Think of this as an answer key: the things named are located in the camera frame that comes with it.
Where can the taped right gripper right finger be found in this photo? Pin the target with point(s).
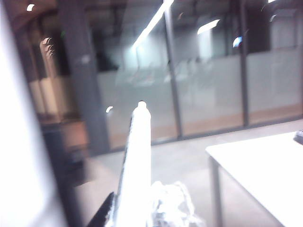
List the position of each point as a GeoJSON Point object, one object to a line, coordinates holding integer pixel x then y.
{"type": "Point", "coordinates": [170, 203]}

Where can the rectangular ceiling light panel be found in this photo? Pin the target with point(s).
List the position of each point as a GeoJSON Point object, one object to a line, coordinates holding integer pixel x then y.
{"type": "Point", "coordinates": [208, 26]}

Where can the dark object on table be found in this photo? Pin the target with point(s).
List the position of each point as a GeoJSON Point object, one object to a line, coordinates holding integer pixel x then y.
{"type": "Point", "coordinates": [299, 137]}

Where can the grey building pillar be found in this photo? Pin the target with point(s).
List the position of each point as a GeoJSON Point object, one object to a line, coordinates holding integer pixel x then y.
{"type": "Point", "coordinates": [82, 82]}

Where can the long ceiling light strip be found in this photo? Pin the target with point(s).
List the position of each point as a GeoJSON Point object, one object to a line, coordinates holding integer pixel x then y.
{"type": "Point", "coordinates": [151, 21]}

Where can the white marker pen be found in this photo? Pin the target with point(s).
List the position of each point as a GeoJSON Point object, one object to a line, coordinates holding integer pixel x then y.
{"type": "Point", "coordinates": [139, 153]}

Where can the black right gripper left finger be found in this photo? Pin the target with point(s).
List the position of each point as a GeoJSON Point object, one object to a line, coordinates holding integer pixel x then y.
{"type": "Point", "coordinates": [104, 212]}

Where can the white table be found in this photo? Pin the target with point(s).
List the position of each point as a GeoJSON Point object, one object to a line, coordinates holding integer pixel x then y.
{"type": "Point", "coordinates": [260, 160]}

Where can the white whiteboard with black frame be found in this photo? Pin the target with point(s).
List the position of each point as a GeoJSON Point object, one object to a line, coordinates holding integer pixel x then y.
{"type": "Point", "coordinates": [14, 118]}

